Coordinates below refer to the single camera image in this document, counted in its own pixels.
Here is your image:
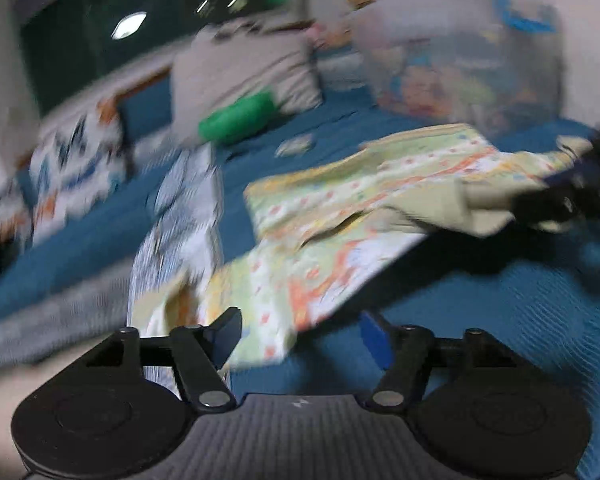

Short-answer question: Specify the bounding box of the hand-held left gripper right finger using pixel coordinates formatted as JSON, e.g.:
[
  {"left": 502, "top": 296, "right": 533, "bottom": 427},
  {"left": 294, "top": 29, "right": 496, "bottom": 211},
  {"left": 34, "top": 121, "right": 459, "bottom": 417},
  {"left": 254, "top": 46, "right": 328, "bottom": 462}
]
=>
[{"left": 359, "top": 310, "right": 528, "bottom": 413}]

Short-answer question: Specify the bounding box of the dark window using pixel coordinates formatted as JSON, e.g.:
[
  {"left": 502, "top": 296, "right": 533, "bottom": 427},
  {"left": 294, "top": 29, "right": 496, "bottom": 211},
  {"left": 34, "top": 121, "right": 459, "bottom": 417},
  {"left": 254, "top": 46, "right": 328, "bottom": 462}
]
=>
[{"left": 19, "top": 0, "right": 301, "bottom": 117}]

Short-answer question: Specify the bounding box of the beige pillow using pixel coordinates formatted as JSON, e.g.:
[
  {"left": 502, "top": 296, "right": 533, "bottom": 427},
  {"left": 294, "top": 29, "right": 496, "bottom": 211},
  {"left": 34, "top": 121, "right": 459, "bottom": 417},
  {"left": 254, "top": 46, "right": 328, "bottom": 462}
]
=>
[{"left": 171, "top": 19, "right": 324, "bottom": 147}]

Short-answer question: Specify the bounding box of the colourful printed children's shirt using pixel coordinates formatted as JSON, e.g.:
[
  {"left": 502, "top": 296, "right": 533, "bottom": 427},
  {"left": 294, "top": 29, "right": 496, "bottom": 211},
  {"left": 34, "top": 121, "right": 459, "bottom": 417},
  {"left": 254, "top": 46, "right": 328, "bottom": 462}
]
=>
[{"left": 130, "top": 122, "right": 596, "bottom": 373}]

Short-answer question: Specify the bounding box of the white black patterned bed sheet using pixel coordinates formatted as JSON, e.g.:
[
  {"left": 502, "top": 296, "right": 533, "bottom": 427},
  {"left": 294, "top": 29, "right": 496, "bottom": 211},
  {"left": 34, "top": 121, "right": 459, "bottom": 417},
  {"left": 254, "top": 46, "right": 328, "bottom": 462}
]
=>
[{"left": 127, "top": 144, "right": 227, "bottom": 396}]

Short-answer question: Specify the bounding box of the large butterfly print pillow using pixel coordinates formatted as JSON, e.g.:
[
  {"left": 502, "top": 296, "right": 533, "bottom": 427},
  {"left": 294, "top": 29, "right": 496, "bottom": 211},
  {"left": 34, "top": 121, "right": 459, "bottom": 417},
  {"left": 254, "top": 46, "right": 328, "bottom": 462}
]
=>
[{"left": 29, "top": 99, "right": 132, "bottom": 243}]

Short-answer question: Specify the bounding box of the clear bear print storage box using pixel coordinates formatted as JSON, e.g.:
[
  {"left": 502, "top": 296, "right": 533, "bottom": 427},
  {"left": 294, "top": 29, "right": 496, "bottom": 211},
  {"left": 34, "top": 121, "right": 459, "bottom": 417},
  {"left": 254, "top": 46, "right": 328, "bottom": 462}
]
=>
[{"left": 351, "top": 0, "right": 567, "bottom": 137}]

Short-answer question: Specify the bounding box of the blue storage box handle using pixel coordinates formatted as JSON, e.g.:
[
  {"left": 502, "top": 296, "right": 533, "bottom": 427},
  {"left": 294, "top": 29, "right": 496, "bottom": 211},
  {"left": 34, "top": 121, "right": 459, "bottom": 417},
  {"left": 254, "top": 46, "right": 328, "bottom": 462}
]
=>
[{"left": 494, "top": 0, "right": 557, "bottom": 32}]

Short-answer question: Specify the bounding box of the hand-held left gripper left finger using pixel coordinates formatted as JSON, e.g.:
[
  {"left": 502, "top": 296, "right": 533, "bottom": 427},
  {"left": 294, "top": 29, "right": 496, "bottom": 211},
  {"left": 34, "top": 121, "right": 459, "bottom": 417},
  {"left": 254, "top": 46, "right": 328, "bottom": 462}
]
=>
[{"left": 77, "top": 306, "right": 243, "bottom": 413}]

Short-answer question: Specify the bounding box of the green foam ring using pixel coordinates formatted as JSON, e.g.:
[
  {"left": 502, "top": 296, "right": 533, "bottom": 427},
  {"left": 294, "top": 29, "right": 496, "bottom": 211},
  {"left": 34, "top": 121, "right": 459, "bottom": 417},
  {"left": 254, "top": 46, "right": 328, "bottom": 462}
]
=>
[{"left": 198, "top": 90, "right": 277, "bottom": 147}]

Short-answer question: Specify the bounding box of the blue blanket with grey border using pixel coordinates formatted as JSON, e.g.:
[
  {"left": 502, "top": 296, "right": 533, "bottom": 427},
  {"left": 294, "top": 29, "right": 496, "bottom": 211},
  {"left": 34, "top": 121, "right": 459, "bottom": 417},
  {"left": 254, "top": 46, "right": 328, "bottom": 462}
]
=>
[{"left": 0, "top": 72, "right": 181, "bottom": 373}]

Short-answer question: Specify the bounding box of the blue ribbed bedspread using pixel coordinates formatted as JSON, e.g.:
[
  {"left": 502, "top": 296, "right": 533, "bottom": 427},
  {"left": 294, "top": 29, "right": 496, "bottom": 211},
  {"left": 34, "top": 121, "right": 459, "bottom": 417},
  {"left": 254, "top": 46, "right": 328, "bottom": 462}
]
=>
[{"left": 130, "top": 45, "right": 600, "bottom": 480}]

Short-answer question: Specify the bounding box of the small clear packet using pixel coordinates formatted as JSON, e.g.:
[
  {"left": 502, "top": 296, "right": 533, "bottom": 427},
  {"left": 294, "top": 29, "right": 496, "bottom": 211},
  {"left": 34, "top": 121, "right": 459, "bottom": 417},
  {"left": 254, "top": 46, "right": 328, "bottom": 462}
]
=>
[{"left": 275, "top": 134, "right": 314, "bottom": 157}]

